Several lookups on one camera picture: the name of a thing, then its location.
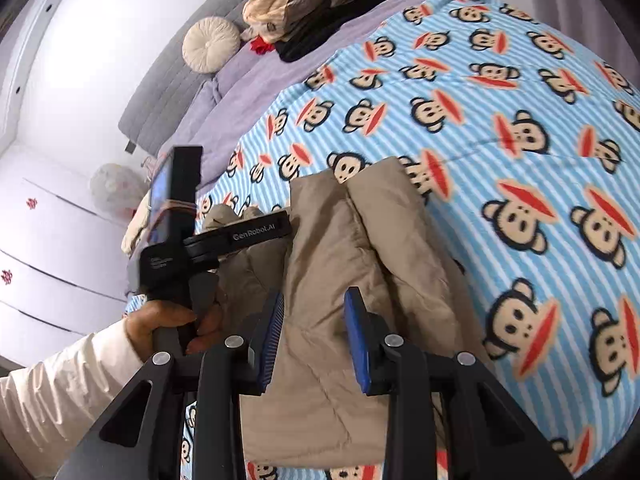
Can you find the monkey print striped blanket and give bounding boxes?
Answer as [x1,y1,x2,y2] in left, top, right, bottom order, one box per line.
[198,0,639,479]

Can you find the phone on left gripper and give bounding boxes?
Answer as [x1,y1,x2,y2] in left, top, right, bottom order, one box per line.
[148,145,203,245]

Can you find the white wardrobe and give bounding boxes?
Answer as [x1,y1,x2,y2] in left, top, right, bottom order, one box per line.
[1,144,128,366]

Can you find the cream folded garment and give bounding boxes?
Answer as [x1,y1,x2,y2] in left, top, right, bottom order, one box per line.
[120,192,151,256]

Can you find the person left hand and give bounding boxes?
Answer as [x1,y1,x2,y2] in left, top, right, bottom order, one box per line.
[124,287,227,362]

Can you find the grey quilted headboard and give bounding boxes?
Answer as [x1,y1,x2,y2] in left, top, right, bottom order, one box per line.
[118,0,247,156]

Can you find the round cream cushion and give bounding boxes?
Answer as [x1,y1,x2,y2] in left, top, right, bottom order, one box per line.
[181,16,241,74]

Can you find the beige puffer jacket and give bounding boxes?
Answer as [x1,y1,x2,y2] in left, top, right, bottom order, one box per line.
[200,156,492,472]

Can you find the black folded clothes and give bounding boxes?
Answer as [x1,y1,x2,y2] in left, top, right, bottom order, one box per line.
[274,0,385,63]

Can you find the red cloth item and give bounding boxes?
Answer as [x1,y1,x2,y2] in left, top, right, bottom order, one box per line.
[250,36,276,55]

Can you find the purple duvet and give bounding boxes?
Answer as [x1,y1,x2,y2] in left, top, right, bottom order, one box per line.
[157,0,425,186]

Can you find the white left sleeve forearm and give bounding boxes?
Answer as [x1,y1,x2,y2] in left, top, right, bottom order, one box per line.
[1,321,142,479]

